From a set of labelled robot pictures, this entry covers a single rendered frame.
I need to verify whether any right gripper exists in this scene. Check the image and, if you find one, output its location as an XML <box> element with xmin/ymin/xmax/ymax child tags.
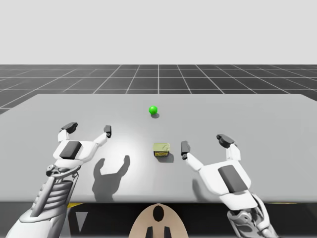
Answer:
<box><xmin>180</xmin><ymin>134</ymin><xmax>259</xmax><ymax>212</ymax></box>

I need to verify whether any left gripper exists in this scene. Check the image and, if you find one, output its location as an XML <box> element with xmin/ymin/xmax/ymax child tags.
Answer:
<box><xmin>53</xmin><ymin>121</ymin><xmax>113</xmax><ymax>166</ymax></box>

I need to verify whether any green and blue rectangular can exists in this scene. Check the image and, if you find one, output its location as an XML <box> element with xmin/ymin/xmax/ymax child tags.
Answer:
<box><xmin>152</xmin><ymin>142</ymin><xmax>171</xmax><ymax>158</ymax></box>

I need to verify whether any tan robot part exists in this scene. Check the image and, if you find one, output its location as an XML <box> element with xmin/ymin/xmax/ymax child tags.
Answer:
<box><xmin>128</xmin><ymin>202</ymin><xmax>189</xmax><ymax>238</ymax></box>

